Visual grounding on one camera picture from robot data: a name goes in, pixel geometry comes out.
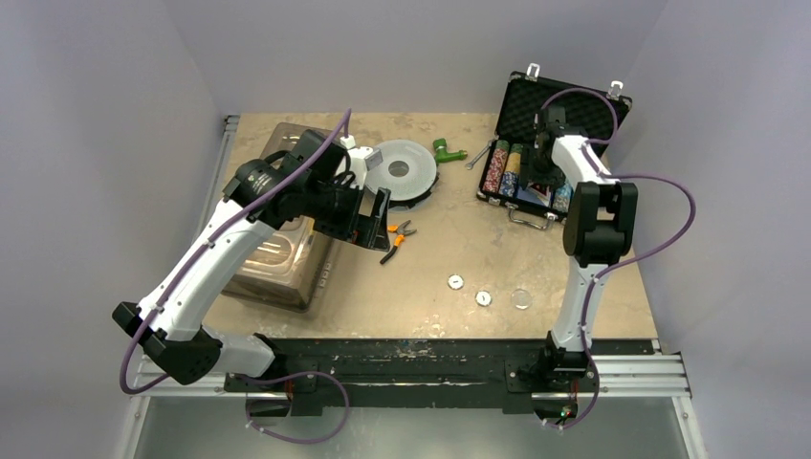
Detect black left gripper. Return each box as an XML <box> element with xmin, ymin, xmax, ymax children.
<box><xmin>303</xmin><ymin>176</ymin><xmax>389</xmax><ymax>251</ymax></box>

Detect clear round disc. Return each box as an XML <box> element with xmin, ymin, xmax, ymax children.
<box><xmin>511</xmin><ymin>289</ymin><xmax>533</xmax><ymax>310</ymax></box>

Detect red triangle token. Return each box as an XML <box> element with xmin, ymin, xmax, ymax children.
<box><xmin>528</xmin><ymin>183</ymin><xmax>554</xmax><ymax>205</ymax></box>

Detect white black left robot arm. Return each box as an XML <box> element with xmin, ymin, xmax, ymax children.
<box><xmin>112</xmin><ymin>129</ymin><xmax>390</xmax><ymax>391</ymax></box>

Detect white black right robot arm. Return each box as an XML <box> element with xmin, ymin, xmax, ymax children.
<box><xmin>536</xmin><ymin>104</ymin><xmax>638</xmax><ymax>389</ymax></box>

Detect black poker set case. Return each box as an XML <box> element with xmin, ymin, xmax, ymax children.
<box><xmin>476</xmin><ymin>63</ymin><xmax>633</xmax><ymax>230</ymax></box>

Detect orange black pliers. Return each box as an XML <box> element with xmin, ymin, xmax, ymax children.
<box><xmin>380</xmin><ymin>220</ymin><xmax>416</xmax><ymax>265</ymax></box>

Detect yellow blue chip row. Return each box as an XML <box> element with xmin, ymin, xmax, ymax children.
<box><xmin>498</xmin><ymin>143</ymin><xmax>524</xmax><ymax>197</ymax></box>

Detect light blue chip row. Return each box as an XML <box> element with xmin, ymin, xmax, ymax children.
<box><xmin>552</xmin><ymin>184</ymin><xmax>573</xmax><ymax>212</ymax></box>

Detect red poker chip row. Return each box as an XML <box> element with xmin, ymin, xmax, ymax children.
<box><xmin>482</xmin><ymin>140</ymin><xmax>510</xmax><ymax>193</ymax></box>

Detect silver wrench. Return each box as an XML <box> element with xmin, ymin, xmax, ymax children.
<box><xmin>465</xmin><ymin>139</ymin><xmax>496</xmax><ymax>170</ymax></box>

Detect grey filament spool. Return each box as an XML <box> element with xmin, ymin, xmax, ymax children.
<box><xmin>364</xmin><ymin>139</ymin><xmax>439</xmax><ymax>212</ymax></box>

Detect white poker chip left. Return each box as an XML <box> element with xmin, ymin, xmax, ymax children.
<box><xmin>448</xmin><ymin>274</ymin><xmax>465</xmax><ymax>291</ymax></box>

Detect white poker chip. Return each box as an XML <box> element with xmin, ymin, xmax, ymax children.
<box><xmin>448</xmin><ymin>274</ymin><xmax>465</xmax><ymax>291</ymax></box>
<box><xmin>474</xmin><ymin>290</ymin><xmax>493</xmax><ymax>307</ymax></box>

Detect clear brown plastic storage box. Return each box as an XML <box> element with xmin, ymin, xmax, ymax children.
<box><xmin>221</xmin><ymin>122</ymin><xmax>343</xmax><ymax>315</ymax></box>

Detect white poker chip right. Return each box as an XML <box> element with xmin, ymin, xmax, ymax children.
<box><xmin>474</xmin><ymin>290</ymin><xmax>493</xmax><ymax>307</ymax></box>

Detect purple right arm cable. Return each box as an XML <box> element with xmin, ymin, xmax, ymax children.
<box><xmin>539</xmin><ymin>87</ymin><xmax>697</xmax><ymax>350</ymax></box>

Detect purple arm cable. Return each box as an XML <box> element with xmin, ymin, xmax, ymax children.
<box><xmin>119</xmin><ymin>107</ymin><xmax>354</xmax><ymax>396</ymax></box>
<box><xmin>539</xmin><ymin>87</ymin><xmax>697</xmax><ymax>350</ymax></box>

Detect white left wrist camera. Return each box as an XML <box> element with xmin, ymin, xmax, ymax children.
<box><xmin>336</xmin><ymin>135</ymin><xmax>383</xmax><ymax>189</ymax></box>

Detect green hose fitting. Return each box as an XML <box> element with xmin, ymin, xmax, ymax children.
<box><xmin>432</xmin><ymin>138</ymin><xmax>468</xmax><ymax>164</ymax></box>

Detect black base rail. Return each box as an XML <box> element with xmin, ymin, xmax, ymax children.
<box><xmin>224</xmin><ymin>339</ymin><xmax>654</xmax><ymax>421</ymax></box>

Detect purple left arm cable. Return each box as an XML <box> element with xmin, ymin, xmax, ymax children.
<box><xmin>119</xmin><ymin>107</ymin><xmax>354</xmax><ymax>396</ymax></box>

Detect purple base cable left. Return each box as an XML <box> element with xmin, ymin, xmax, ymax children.
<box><xmin>245</xmin><ymin>369</ymin><xmax>353</xmax><ymax>446</ymax></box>

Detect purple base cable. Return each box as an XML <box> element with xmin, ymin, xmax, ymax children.
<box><xmin>245</xmin><ymin>369</ymin><xmax>353</xmax><ymax>446</ymax></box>
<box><xmin>541</xmin><ymin>361</ymin><xmax>607</xmax><ymax>432</ymax></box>

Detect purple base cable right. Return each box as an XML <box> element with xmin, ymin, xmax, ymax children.
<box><xmin>541</xmin><ymin>361</ymin><xmax>607</xmax><ymax>432</ymax></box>

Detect aluminium frame rail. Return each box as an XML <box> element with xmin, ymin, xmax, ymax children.
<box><xmin>119</xmin><ymin>339</ymin><xmax>706</xmax><ymax>458</ymax></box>

